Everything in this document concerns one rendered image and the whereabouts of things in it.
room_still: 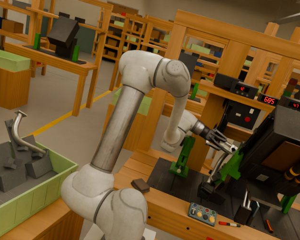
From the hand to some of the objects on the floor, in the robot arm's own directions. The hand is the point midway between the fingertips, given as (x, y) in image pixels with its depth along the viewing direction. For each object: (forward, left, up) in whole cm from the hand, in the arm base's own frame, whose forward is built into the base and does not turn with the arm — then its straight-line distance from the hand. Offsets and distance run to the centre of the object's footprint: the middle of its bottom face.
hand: (228, 148), depth 155 cm
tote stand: (-72, +101, -118) cm, 171 cm away
